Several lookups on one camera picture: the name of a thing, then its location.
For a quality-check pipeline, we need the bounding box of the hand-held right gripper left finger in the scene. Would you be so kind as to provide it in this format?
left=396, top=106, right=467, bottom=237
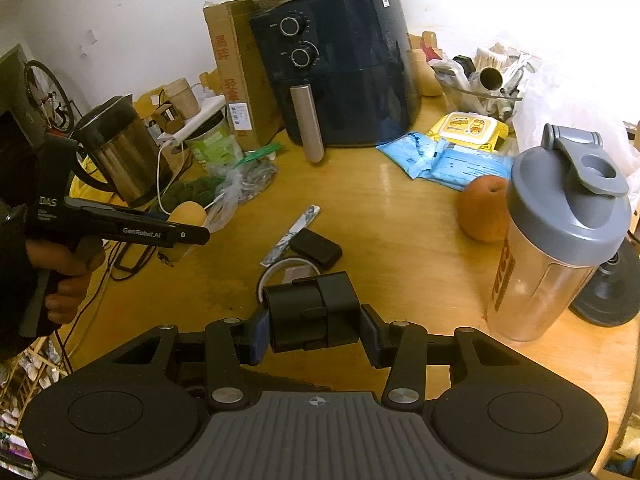
left=112, top=308, right=273, bottom=408

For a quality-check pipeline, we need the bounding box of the white cable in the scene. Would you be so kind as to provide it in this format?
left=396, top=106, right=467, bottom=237
left=155, top=139, right=224, bottom=212

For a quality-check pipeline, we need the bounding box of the dark blue air fryer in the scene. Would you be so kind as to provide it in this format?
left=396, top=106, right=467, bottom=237
left=248, top=0, right=424, bottom=164

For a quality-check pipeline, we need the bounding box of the clear tape roll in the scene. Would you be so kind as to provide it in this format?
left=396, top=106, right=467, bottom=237
left=257, top=255, right=322, bottom=304

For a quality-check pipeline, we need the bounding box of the shaker bottle grey lid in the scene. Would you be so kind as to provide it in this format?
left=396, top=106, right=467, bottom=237
left=485, top=123, right=634, bottom=344

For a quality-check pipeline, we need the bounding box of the bicycle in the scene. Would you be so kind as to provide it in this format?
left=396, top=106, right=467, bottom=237
left=22, top=59, right=77, bottom=137

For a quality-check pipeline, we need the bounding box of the steel electric kettle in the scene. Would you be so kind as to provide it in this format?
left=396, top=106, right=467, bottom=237
left=71, top=93, right=174, bottom=209

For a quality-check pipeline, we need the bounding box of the marble patterned strip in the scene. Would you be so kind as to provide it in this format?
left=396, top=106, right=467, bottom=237
left=260, top=204, right=321, bottom=267

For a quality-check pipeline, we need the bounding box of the brown round fruit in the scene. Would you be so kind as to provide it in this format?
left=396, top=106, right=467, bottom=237
left=457, top=174, right=512, bottom=245

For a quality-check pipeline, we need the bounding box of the tall brown cardboard box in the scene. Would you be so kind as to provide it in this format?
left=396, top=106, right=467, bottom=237
left=202, top=0, right=287, bottom=154

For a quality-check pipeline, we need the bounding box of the black flat box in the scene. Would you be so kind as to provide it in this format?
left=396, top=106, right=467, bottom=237
left=288, top=228, right=344, bottom=270

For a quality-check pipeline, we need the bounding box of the beige oval object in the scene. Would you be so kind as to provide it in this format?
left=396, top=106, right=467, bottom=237
left=167, top=201, right=209, bottom=262

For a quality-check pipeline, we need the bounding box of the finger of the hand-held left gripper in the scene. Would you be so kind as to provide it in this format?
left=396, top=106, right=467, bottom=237
left=150, top=217, right=211, bottom=247

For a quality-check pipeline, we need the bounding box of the blue wet wipes packet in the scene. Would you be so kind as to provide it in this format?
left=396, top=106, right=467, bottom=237
left=429, top=144, right=517, bottom=192
left=374, top=131, right=449, bottom=180

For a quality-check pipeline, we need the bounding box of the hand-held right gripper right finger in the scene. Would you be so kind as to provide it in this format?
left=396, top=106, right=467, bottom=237
left=360, top=303, right=526, bottom=408

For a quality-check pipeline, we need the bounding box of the green instant noodle cup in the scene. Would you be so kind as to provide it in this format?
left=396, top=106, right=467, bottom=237
left=189, top=112, right=244, bottom=175

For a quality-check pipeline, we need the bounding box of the black cylindrical adapter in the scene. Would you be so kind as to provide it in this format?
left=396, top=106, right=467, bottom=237
left=263, top=271, right=362, bottom=354

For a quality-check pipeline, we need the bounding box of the clear plastic bag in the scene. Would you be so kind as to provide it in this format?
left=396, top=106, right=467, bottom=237
left=204, top=159, right=279, bottom=234

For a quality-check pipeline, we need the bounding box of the green plastic strip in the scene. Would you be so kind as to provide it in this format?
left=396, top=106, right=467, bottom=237
left=234, top=142, right=287, bottom=167

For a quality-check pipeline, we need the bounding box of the grey fan base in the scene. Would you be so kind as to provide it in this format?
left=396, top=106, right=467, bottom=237
left=569, top=236, right=640, bottom=329

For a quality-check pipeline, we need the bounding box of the person's left hand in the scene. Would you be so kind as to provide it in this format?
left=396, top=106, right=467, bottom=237
left=25, top=237, right=107, bottom=327

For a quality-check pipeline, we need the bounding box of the yellow wet wipes packet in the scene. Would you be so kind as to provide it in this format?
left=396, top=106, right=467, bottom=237
left=425, top=111, right=510, bottom=152

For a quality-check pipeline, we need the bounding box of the glass bowl of utensils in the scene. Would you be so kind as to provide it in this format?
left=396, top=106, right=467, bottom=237
left=432, top=44, right=544, bottom=122

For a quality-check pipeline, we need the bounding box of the wooden jar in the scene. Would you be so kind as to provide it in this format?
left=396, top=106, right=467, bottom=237
left=162, top=78, right=202, bottom=119

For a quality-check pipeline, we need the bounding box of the wooden floor shelf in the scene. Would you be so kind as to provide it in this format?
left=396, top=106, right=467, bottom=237
left=0, top=335, right=68, bottom=480

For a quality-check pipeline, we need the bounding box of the small cardboard box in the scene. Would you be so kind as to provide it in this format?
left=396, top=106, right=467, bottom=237
left=152, top=101, right=182, bottom=134

